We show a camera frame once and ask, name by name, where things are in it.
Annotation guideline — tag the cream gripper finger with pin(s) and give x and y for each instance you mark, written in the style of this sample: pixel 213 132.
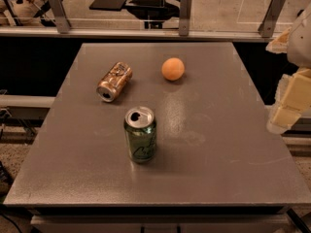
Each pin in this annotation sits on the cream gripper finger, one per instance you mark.
pixel 292 99
pixel 280 43

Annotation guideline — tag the orange soda can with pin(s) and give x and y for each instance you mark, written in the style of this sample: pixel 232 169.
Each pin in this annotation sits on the orange soda can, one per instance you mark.
pixel 111 85

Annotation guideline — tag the middle metal rail bracket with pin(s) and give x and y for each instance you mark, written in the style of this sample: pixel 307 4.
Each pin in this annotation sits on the middle metal rail bracket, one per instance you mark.
pixel 184 17

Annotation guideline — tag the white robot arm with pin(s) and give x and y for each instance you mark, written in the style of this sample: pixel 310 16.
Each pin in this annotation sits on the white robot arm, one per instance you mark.
pixel 299 44

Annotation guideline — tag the metal rail bracket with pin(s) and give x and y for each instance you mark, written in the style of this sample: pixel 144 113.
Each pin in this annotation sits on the metal rail bracket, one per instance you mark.
pixel 184 17
pixel 267 26
pixel 61 20

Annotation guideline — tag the right metal rail bracket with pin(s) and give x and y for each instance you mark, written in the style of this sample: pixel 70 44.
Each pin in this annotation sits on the right metal rail bracket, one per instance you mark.
pixel 267 26

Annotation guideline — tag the seated person in background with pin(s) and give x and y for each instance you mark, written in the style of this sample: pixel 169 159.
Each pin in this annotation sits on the seated person in background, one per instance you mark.
pixel 25 12

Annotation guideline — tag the orange fruit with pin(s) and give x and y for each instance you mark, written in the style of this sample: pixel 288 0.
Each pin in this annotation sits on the orange fruit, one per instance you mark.
pixel 173 69

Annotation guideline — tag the left metal rail bracket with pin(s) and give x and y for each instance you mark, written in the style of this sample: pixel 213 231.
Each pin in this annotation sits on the left metal rail bracket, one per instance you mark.
pixel 61 20

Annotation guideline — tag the black office chair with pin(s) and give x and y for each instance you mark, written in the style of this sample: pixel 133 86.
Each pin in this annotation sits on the black office chair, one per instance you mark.
pixel 153 12

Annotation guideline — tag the green soda can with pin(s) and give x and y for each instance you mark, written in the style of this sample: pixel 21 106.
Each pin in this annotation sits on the green soda can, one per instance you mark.
pixel 140 133

